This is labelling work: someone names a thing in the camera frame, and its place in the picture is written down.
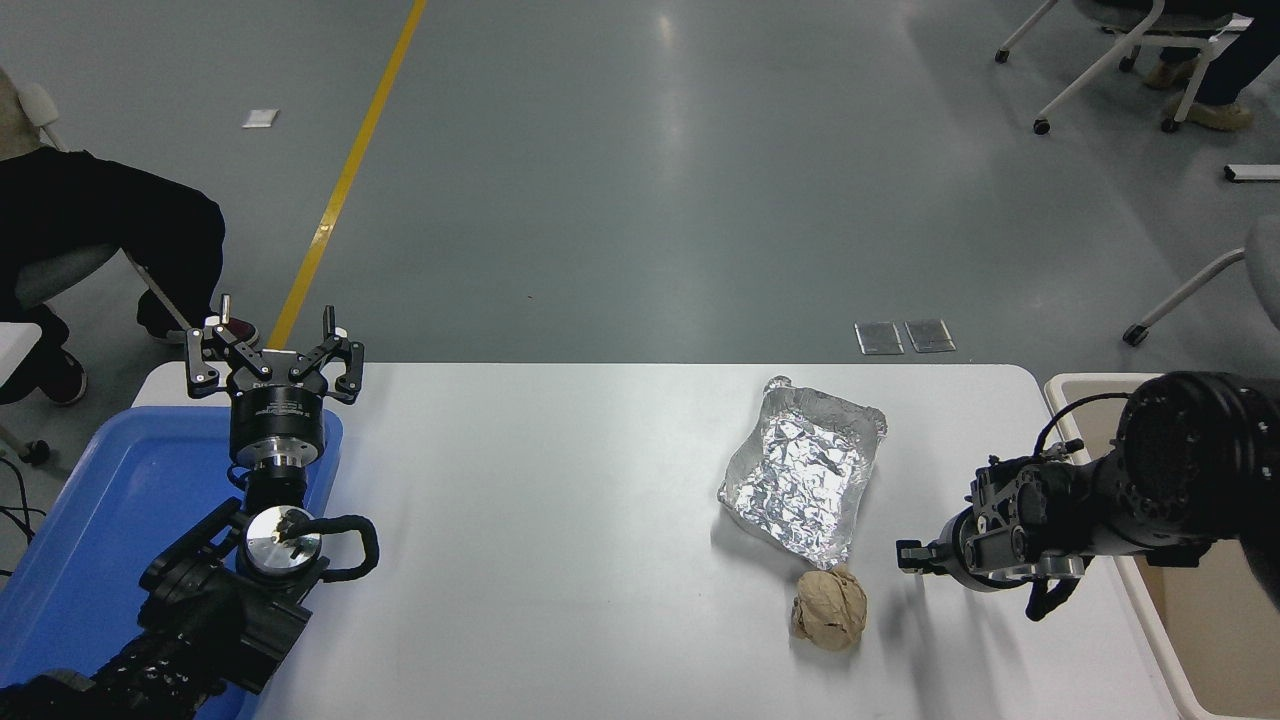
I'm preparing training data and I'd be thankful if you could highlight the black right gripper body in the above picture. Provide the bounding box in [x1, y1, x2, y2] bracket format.
[932, 508, 1007, 593]

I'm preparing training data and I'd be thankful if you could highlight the silver foil tray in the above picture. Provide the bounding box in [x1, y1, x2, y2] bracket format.
[717, 375, 888, 571]

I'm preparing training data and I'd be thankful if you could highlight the white wheeled chair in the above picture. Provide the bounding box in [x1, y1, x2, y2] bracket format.
[995, 0, 1256, 136]

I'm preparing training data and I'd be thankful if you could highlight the blue plastic tray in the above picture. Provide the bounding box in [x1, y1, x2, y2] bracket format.
[0, 405, 344, 720]

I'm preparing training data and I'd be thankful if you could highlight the black floor cable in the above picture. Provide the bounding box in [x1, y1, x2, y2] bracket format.
[0, 455, 48, 581]

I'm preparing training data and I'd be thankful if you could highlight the white flat board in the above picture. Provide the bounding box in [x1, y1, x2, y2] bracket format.
[0, 322, 46, 391]

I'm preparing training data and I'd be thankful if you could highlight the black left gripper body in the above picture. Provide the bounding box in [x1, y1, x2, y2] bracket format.
[229, 348, 330, 465]

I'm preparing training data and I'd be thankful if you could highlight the large pale bin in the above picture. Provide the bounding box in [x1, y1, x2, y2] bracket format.
[1043, 372, 1280, 720]

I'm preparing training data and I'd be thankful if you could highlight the crumpled tan paper ball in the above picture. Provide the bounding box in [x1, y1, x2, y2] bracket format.
[790, 565, 869, 653]

